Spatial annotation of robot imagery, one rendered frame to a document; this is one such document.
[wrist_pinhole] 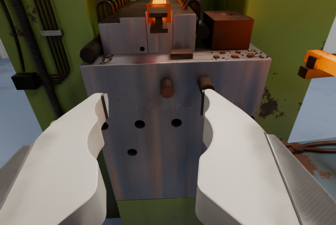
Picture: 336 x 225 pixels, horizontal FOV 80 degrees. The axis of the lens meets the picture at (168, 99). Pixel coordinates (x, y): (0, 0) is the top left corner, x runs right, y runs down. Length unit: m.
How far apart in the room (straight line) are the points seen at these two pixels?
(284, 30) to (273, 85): 0.17
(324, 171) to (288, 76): 0.29
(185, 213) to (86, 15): 0.67
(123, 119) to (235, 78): 0.26
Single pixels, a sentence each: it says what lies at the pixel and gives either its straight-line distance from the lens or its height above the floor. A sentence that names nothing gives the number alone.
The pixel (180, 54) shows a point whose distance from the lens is 0.41.
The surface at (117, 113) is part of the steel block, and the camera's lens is 0.47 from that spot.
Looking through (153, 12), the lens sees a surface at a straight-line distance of 0.34.
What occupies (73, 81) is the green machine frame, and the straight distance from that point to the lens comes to 0.70.
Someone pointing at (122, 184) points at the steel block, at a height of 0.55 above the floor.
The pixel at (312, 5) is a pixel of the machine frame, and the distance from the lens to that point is 0.70.
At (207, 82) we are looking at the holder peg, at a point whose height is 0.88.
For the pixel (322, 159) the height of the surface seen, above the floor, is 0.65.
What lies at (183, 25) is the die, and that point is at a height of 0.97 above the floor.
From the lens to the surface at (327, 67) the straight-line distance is 0.46.
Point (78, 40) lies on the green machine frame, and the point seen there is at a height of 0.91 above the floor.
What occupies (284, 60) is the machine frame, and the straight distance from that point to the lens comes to 0.72.
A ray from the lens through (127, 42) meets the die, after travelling 0.46.
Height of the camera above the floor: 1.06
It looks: 31 degrees down
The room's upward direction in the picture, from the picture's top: 2 degrees counter-clockwise
